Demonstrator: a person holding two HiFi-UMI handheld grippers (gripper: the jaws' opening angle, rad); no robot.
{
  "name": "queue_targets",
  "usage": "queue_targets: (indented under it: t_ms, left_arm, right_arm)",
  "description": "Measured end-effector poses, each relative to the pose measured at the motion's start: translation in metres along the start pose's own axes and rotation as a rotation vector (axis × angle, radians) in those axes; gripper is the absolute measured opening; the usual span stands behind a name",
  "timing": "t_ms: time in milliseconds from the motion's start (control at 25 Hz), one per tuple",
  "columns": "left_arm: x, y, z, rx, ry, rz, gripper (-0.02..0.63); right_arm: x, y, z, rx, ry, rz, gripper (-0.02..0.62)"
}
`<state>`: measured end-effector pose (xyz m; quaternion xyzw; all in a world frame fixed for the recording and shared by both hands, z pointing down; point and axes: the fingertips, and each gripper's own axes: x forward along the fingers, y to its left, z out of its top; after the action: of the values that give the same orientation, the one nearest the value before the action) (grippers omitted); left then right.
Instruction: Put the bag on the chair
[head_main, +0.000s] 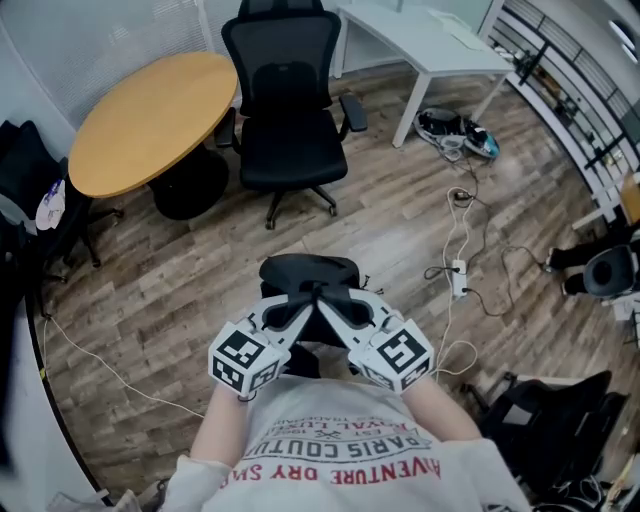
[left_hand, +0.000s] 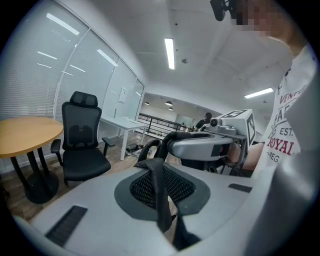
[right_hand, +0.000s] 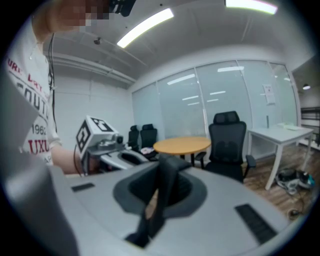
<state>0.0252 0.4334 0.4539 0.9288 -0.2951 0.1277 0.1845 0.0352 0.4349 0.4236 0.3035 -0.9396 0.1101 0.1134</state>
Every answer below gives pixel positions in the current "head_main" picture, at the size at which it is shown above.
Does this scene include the pile of devices and cables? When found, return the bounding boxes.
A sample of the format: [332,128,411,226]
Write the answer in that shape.
[413,106,502,162]

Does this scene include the round wooden table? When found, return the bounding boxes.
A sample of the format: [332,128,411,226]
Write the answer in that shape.
[67,51,240,222]

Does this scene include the white paper sheets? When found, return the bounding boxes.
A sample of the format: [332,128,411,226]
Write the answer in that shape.
[433,8,484,52]

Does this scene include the black office chair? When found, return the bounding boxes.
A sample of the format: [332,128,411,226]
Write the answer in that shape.
[213,0,370,232]

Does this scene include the person's right forearm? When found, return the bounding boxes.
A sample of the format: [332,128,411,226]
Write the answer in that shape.
[399,373,482,444]

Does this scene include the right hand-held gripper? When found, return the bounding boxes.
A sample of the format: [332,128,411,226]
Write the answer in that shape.
[317,288,435,395]

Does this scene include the black chair with cables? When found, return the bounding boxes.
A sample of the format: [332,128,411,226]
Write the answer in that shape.
[462,368,632,501]

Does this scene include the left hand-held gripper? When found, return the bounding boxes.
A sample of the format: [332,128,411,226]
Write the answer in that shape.
[208,292,316,400]

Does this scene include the white and black shelf rack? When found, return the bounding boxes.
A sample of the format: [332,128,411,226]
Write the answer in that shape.
[478,0,640,224]

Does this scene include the black chair with clothes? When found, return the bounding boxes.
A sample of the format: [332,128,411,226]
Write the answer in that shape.
[0,118,125,284]

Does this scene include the black floor cable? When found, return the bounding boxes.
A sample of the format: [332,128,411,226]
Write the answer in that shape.
[423,149,551,318]

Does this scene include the cardboard box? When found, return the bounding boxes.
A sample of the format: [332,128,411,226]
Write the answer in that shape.
[619,171,640,226]

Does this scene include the thick white power cable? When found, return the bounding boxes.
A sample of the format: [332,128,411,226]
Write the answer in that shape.
[428,186,480,377]

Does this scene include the white power strip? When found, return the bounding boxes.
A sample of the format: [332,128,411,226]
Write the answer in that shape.
[451,258,470,300]

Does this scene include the white printed pouch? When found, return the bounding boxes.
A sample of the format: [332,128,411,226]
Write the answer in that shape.
[35,178,67,232]

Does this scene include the white desk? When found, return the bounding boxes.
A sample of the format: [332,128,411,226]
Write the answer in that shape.
[331,0,517,149]

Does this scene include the person's left forearm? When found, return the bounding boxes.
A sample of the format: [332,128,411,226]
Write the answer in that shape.
[189,384,262,467]

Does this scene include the thin white floor cable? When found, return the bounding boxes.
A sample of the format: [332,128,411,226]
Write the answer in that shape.
[43,314,207,420]

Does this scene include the person's white printed shirt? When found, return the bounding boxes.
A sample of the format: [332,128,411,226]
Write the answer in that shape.
[164,373,532,512]

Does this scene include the black bag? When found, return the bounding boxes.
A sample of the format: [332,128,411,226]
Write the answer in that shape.
[258,253,372,380]

